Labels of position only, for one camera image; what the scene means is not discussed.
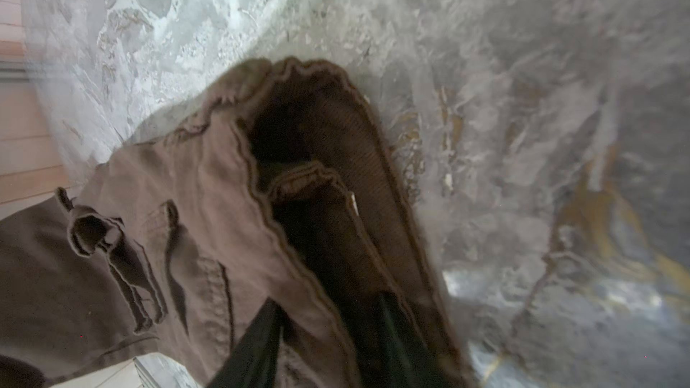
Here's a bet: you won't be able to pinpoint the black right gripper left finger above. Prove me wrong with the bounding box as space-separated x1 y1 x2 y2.
208 299 285 388

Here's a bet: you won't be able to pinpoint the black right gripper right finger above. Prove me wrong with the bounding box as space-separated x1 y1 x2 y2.
377 293 447 387

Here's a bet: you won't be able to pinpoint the brown trousers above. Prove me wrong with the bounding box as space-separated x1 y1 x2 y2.
1 57 469 387

